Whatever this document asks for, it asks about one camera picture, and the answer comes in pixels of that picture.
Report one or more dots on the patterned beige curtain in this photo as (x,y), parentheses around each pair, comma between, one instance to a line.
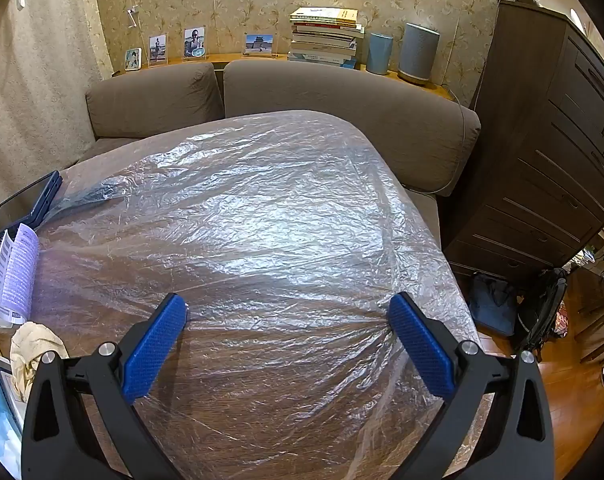
(42,85)

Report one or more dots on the stack of books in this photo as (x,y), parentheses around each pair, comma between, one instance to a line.
(324,37)

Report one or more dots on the wide acrylic photo frame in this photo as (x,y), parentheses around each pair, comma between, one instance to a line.
(258,44)

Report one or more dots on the colourful bag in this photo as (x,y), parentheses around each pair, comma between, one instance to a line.
(563,320)

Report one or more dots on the wooden chair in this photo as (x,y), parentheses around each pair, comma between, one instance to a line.
(601,320)

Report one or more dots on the blue bag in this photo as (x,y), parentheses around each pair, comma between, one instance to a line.
(491,305)

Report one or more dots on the black backpack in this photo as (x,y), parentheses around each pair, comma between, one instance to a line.
(541,310)

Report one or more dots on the blue cylinder speaker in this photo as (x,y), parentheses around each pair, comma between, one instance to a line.
(379,54)

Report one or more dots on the purple ribbed plastic sheet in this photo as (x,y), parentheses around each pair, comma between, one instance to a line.
(14,275)

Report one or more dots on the clear acrylic photo frame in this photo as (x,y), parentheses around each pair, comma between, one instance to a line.
(195,43)
(157,50)

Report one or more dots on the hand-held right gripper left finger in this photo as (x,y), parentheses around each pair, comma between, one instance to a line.
(152,347)

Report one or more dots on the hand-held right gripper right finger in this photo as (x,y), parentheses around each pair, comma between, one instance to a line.
(421,350)

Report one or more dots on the brown fabric sofa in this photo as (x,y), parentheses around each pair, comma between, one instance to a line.
(342,105)

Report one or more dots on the grey fabric speaker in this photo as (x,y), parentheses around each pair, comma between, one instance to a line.
(418,52)

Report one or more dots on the clear plastic table cover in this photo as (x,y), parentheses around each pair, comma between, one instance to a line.
(262,220)

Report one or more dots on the dark wooden cabinet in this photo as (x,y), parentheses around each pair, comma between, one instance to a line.
(556,160)

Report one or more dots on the dark flat strip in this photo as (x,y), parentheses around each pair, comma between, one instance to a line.
(89,193)

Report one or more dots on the metal wall hook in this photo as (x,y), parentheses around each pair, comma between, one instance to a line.
(132,16)

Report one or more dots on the cream paper towel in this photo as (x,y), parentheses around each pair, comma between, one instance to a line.
(29,345)

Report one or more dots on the tablet in blue case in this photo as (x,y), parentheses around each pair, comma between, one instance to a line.
(17,210)

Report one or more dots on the small white photo frame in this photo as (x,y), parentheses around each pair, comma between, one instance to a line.
(133,59)

